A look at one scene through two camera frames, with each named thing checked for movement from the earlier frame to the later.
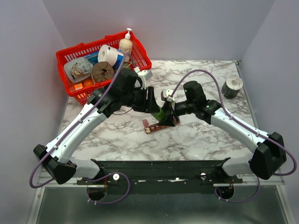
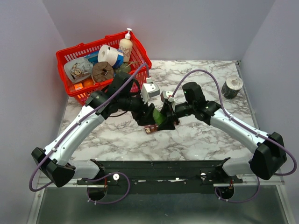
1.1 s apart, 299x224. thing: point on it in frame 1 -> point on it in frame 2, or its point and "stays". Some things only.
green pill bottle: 160,116 stays
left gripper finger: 153,106 -> 148,119
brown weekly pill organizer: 149,128 stays
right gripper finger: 167,107 stays
